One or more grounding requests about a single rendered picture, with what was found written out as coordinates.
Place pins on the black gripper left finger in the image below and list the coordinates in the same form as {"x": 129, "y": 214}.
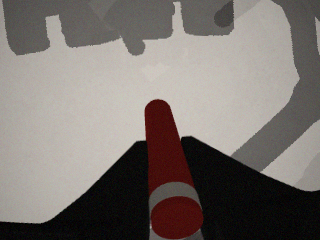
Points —
{"x": 116, "y": 207}

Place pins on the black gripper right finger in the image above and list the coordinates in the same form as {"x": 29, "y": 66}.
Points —
{"x": 240, "y": 203}

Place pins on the dark red peg with white band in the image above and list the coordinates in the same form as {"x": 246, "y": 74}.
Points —
{"x": 174, "y": 206}

